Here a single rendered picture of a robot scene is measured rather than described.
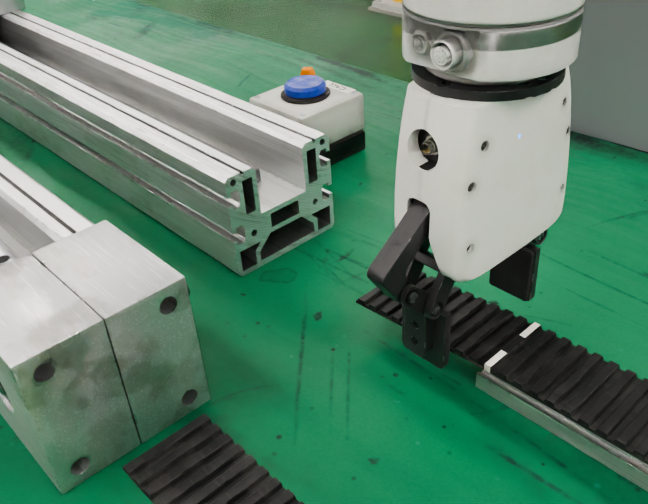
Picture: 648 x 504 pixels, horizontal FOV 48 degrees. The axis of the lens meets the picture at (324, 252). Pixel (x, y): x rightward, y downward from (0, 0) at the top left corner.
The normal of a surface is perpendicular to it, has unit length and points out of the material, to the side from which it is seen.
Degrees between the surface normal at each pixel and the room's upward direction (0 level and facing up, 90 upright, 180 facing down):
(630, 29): 90
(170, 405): 90
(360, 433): 0
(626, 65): 90
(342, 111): 90
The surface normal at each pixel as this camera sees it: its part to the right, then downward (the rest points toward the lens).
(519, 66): 0.10, 0.55
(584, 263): -0.06, -0.83
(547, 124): 0.72, 0.31
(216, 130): -0.73, 0.42
